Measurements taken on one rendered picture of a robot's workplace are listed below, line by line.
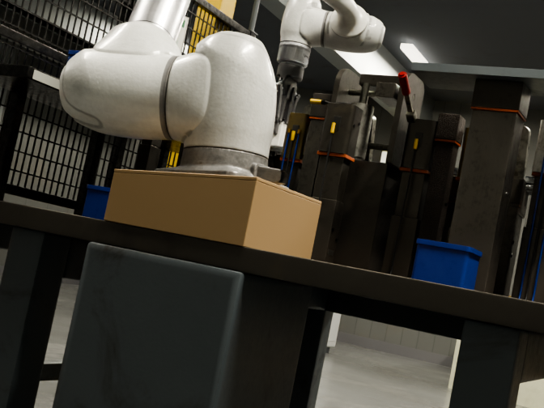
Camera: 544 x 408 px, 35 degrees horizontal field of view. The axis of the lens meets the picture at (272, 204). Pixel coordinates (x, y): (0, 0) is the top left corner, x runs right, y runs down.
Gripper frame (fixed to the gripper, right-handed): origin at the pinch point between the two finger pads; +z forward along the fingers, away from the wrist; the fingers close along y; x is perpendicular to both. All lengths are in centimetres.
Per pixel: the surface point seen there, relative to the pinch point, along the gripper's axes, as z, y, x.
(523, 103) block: -6, -35, -75
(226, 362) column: 53, -92, -51
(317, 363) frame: 65, 57, -1
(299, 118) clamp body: -0.6, -23.1, -17.9
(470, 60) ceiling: -210, 616, 142
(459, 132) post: -1, -22, -59
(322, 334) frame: 55, 56, -1
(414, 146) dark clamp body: 4, -25, -50
